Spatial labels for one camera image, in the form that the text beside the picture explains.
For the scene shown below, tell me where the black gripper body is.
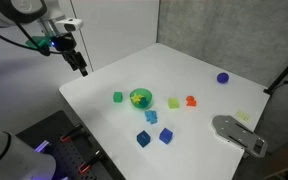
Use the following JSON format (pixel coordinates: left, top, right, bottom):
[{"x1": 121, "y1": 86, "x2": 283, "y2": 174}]
[{"x1": 51, "y1": 32, "x2": 78, "y2": 55}]

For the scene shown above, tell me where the yellow spiky toy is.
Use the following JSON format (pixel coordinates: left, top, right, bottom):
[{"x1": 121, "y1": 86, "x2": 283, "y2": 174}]
[{"x1": 130, "y1": 93, "x2": 144, "y2": 105}]

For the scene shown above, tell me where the teal rubber toy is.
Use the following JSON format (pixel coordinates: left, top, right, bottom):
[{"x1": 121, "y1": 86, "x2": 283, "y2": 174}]
[{"x1": 139, "y1": 96, "x2": 150, "y2": 108}]

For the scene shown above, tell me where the light blue bumpy toy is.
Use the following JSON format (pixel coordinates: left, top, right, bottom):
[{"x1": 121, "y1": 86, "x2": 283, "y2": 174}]
[{"x1": 144, "y1": 109, "x2": 159, "y2": 125}]

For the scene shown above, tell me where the orange rubber toy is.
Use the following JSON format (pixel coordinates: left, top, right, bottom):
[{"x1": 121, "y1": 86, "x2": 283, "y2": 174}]
[{"x1": 185, "y1": 95, "x2": 198, "y2": 108}]

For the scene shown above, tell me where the green cube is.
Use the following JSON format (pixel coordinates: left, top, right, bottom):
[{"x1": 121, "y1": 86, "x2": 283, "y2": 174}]
[{"x1": 112, "y1": 91, "x2": 124, "y2": 104}]

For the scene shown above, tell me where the red and black clamp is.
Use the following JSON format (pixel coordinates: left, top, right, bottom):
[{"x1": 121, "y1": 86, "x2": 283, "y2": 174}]
[
  {"x1": 59, "y1": 123, "x2": 85, "y2": 144},
  {"x1": 78, "y1": 150, "x2": 105, "y2": 175}
]

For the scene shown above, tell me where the green translucent bowl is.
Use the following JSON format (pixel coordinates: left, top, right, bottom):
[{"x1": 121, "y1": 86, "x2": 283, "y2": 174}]
[{"x1": 129, "y1": 87, "x2": 153, "y2": 109}]

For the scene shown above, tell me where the black perforated board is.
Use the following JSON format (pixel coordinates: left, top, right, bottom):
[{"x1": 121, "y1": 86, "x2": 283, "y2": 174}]
[{"x1": 15, "y1": 110, "x2": 127, "y2": 180}]

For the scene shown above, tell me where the dark blue cube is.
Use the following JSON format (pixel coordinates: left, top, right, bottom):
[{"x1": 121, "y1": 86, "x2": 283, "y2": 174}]
[{"x1": 136, "y1": 130, "x2": 152, "y2": 148}]

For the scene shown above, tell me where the yellow-green cube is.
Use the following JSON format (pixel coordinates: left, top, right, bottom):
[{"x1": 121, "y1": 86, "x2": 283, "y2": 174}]
[{"x1": 167, "y1": 97, "x2": 180, "y2": 110}]

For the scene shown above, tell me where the purple ball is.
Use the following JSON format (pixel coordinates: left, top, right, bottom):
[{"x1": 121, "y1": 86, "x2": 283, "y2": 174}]
[{"x1": 216, "y1": 72, "x2": 230, "y2": 84}]

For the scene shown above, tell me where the pale yellow flat piece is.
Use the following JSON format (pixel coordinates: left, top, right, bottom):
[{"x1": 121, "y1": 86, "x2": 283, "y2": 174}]
[{"x1": 235, "y1": 110, "x2": 251, "y2": 122}]

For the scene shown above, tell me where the grey metal mounting plate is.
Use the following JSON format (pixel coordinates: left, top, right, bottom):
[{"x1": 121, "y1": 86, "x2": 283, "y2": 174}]
[{"x1": 211, "y1": 114, "x2": 269, "y2": 159}]

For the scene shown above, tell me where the black tripod stand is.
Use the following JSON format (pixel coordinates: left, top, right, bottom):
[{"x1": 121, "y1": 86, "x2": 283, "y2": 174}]
[{"x1": 263, "y1": 48, "x2": 288, "y2": 96}]

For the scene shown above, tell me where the brown wooden shelf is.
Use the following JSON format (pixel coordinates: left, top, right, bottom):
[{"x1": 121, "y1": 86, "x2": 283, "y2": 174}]
[{"x1": 263, "y1": 135, "x2": 288, "y2": 180}]

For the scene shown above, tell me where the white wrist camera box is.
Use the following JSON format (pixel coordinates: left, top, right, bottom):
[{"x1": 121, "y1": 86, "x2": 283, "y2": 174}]
[{"x1": 54, "y1": 17, "x2": 85, "y2": 34}]

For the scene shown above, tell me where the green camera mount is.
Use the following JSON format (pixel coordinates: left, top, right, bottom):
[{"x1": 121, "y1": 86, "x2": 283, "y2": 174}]
[{"x1": 24, "y1": 34, "x2": 54, "y2": 51}]

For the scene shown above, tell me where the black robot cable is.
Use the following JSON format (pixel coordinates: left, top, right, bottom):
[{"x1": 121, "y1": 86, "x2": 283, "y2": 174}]
[{"x1": 0, "y1": 20, "x2": 52, "y2": 57}]

